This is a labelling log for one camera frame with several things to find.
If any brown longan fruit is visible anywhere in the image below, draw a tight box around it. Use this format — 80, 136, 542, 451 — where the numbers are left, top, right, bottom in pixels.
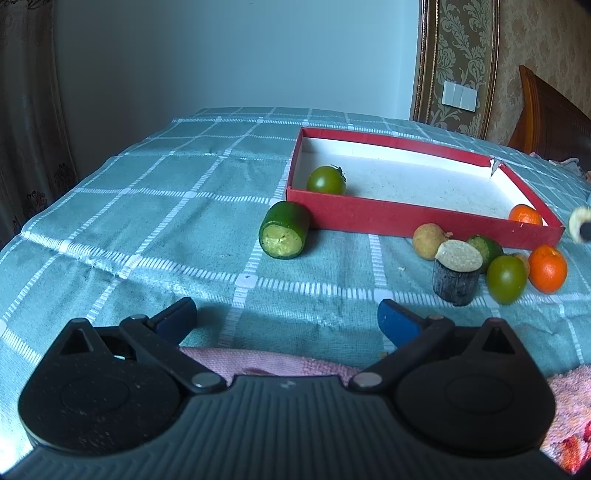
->
412, 223, 453, 261
513, 253, 530, 277

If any green tomato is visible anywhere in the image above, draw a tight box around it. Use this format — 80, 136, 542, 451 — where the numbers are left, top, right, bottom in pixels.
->
486, 255, 528, 305
307, 165, 346, 195

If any orange mandarin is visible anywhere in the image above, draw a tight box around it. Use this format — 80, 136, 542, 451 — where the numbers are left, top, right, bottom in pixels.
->
508, 204, 544, 226
528, 245, 568, 294

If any eggplant piece dark skin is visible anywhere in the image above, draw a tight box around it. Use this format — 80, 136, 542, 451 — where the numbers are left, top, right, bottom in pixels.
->
568, 206, 591, 243

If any small green cucumber piece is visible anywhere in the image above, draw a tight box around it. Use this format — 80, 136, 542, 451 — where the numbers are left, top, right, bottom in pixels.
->
467, 235, 504, 274

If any green plaid bed sheet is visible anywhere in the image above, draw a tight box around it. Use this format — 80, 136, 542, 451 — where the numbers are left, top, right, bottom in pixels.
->
1, 107, 590, 469

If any red shallow cardboard box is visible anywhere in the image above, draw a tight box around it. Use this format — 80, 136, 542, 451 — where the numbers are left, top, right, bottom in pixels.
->
286, 127, 565, 250

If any pink towel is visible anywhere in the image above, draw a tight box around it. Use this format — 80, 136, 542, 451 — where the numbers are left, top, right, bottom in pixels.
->
180, 347, 590, 474

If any patterned curtain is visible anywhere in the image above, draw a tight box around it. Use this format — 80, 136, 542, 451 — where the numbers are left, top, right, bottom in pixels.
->
1, 1, 78, 245

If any gold framed wallpaper panel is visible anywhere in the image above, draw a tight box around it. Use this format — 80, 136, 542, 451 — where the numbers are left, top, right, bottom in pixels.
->
411, 0, 501, 139

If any white wall switch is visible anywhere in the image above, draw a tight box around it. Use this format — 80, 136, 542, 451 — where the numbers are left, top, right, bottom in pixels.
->
441, 81, 478, 112

